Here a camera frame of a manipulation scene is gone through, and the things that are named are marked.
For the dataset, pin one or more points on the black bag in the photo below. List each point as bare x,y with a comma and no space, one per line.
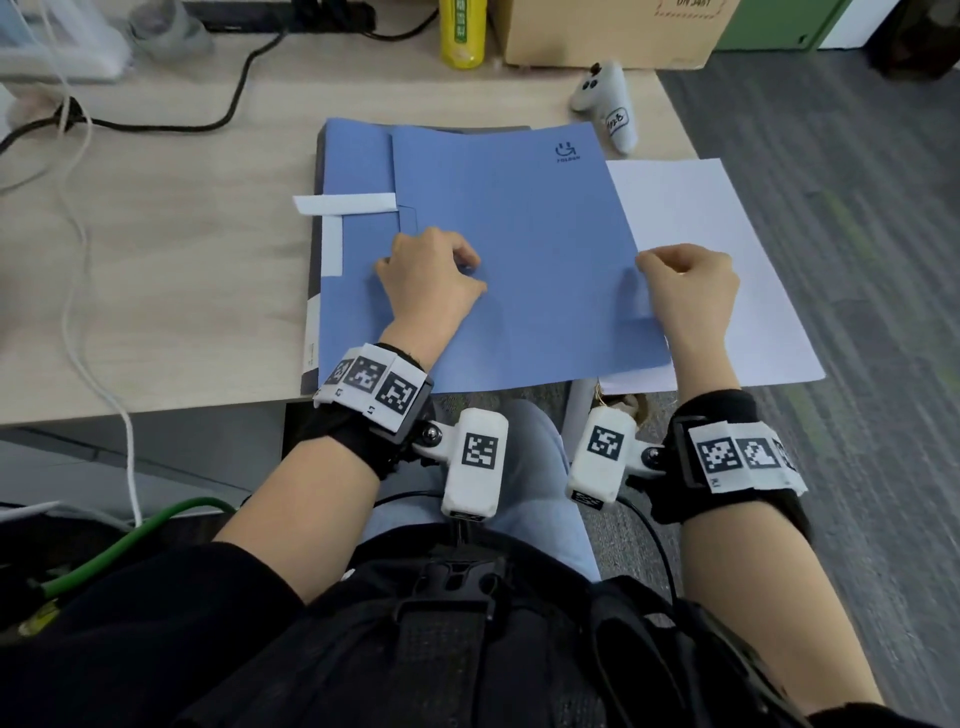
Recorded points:
922,37

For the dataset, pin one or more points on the white game controller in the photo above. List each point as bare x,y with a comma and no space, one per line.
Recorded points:
611,105

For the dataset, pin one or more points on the white cabinet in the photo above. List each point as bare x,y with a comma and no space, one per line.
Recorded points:
862,22

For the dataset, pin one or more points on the person's leg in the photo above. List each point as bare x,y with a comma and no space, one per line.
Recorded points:
540,487
405,517

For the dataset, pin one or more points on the person's black shirt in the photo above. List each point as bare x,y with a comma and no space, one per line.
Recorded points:
135,637

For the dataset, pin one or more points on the white power strip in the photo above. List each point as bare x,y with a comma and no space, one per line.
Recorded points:
60,52

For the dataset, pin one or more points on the person's right hand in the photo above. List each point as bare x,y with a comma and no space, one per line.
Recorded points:
694,307

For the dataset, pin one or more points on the yellow drink bottle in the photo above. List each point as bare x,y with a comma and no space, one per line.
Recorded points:
463,34

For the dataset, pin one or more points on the person's left hand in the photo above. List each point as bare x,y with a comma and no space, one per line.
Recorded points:
431,285

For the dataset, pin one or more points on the person's left leg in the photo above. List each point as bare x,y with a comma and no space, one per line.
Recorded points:
405,517

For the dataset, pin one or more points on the black chest harness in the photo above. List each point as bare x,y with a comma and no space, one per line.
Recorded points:
487,637

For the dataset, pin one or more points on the black power strip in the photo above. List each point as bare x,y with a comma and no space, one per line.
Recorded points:
277,15

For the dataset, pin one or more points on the person's right leg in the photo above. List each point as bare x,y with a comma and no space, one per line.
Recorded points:
540,487

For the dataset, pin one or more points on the blue folder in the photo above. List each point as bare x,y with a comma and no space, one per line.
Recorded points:
540,262

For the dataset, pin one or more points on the cardboard box black logo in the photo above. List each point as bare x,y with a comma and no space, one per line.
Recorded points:
615,34

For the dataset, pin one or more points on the person's left forearm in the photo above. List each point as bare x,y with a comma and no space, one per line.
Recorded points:
307,510

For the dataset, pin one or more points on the stack of white papers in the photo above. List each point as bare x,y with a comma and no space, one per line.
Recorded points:
720,210

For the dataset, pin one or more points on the green cabinet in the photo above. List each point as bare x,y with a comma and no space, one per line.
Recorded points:
780,22

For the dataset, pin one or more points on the white desk leg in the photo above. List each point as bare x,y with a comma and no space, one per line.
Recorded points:
579,412

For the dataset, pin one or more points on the brown paper bag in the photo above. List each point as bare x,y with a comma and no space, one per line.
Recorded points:
622,401

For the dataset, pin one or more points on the person's right forearm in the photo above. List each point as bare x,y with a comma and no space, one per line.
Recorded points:
765,600

